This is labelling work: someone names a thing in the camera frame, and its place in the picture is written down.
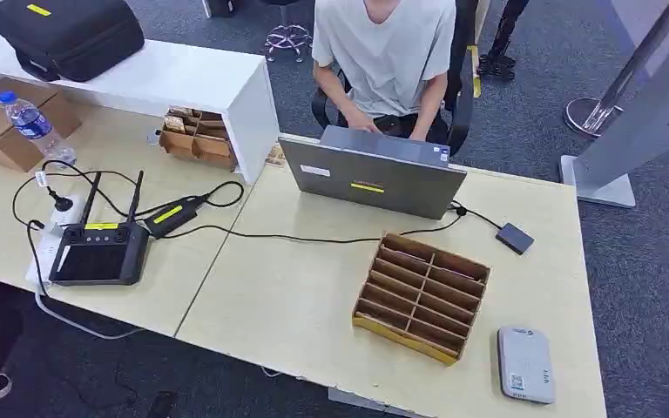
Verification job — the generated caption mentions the person's right hand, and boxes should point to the person's right hand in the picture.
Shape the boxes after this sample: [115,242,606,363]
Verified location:
[346,112,383,135]

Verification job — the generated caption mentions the grey laptop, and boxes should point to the grey laptop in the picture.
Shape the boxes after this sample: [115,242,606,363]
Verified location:
[278,125,469,221]

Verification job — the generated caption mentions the person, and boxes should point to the person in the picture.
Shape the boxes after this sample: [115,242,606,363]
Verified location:
[311,0,456,143]

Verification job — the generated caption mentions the black office chair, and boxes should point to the black office chair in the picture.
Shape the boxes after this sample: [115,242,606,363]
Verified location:
[311,0,481,157]

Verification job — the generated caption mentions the chrome stool base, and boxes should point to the chrome stool base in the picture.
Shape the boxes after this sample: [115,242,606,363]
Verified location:
[264,23,314,64]

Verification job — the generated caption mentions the small cardboard box of cards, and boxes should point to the small cardboard box of cards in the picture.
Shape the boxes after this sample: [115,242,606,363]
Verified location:
[158,106,239,172]

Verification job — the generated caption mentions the standing person's legs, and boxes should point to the standing person's legs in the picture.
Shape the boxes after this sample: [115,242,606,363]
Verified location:
[477,0,530,81]

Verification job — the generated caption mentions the wooden slotted card box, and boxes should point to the wooden slotted card box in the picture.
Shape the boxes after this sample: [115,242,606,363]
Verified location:
[352,232,491,367]

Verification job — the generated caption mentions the black object on floor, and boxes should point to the black object on floor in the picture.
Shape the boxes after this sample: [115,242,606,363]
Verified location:
[201,0,243,18]

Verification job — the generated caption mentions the small black external drive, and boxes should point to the small black external drive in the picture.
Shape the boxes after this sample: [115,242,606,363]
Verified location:
[495,222,536,256]

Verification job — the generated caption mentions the white desk shelf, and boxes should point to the white desk shelf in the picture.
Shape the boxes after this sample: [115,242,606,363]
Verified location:
[0,12,280,185]

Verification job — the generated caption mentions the black power adapter brick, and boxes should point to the black power adapter brick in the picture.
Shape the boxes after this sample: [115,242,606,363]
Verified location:
[143,196,206,239]

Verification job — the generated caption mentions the grey card reader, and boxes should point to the grey card reader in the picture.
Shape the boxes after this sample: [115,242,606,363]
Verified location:
[497,326,556,405]

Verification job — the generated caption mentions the grey kiosk stand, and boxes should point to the grey kiosk stand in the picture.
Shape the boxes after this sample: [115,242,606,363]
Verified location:
[559,0,669,209]

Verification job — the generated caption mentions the black remote controller with antennas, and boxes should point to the black remote controller with antennas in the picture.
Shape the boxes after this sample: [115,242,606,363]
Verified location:
[48,170,151,287]

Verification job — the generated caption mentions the black carrying case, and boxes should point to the black carrying case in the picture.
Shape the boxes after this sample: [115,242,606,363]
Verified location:
[0,0,145,83]

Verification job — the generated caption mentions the black power plug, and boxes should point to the black power plug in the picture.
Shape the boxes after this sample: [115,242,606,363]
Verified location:
[45,185,74,212]

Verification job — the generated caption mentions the clear plastic water bottle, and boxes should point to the clear plastic water bottle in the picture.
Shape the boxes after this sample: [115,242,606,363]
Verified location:
[0,91,78,166]

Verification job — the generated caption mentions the white power strip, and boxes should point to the white power strip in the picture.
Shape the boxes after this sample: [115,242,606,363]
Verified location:
[24,194,86,288]

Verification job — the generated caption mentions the long black adapter cable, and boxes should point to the long black adapter cable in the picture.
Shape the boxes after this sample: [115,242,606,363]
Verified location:
[159,181,467,246]

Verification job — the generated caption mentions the short black drive cable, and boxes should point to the short black drive cable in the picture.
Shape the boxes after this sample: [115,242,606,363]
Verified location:
[449,200,504,232]

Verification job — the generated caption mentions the chrome stanchion post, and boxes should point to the chrome stanchion post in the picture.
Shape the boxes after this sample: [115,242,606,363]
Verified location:
[563,0,669,139]

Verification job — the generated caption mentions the black looped plug cable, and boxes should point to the black looped plug cable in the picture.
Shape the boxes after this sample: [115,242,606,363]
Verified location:
[12,159,166,232]

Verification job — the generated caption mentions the white power strip cable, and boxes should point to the white power strip cable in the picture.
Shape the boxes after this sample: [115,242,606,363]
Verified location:
[34,287,145,341]

